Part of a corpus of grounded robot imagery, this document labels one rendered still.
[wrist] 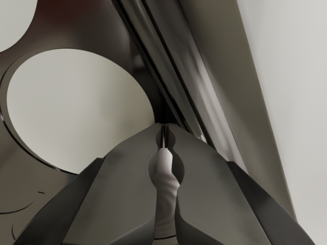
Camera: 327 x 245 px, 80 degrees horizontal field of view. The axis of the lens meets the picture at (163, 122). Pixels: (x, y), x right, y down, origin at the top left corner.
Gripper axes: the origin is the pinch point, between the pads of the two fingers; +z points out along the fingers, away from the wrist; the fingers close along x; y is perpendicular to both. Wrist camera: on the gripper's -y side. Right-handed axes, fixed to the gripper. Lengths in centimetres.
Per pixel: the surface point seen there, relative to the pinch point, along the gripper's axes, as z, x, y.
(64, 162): 1.2, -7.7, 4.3
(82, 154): 1.2, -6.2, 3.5
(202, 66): 9.3, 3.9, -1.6
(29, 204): 1.3, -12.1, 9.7
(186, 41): 9.3, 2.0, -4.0
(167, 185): 1.4, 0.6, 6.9
